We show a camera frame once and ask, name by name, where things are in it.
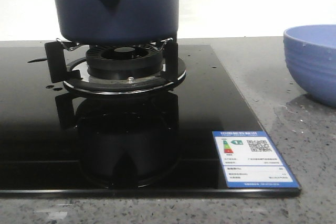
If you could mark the dark blue pot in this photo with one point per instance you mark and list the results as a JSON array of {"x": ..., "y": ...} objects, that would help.
[{"x": 117, "y": 22}]

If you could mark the light blue ribbed bowl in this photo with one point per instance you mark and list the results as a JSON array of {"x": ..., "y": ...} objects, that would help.
[{"x": 310, "y": 59}]

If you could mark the black pot support grate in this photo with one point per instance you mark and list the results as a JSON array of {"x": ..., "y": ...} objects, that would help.
[{"x": 61, "y": 71}]

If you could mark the black gas burner head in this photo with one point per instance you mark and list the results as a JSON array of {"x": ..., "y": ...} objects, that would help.
[{"x": 119, "y": 63}]

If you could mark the blue energy label sticker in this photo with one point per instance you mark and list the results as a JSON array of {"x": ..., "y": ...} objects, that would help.
[{"x": 249, "y": 159}]

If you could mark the black glass gas cooktop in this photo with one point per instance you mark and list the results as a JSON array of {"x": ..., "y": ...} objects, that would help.
[{"x": 56, "y": 143}]

